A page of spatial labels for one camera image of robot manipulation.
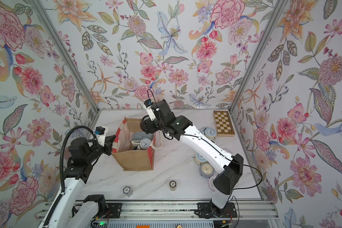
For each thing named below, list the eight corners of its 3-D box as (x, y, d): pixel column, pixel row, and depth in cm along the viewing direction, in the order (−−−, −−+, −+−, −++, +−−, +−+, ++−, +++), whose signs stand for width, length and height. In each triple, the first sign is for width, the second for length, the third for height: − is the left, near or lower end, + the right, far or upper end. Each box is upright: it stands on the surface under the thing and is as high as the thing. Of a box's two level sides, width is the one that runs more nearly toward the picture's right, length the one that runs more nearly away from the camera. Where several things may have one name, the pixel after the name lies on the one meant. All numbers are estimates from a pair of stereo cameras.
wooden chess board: (217, 136, 108) (218, 133, 104) (211, 113, 123) (212, 110, 119) (234, 136, 108) (236, 133, 104) (226, 113, 123) (228, 110, 119)
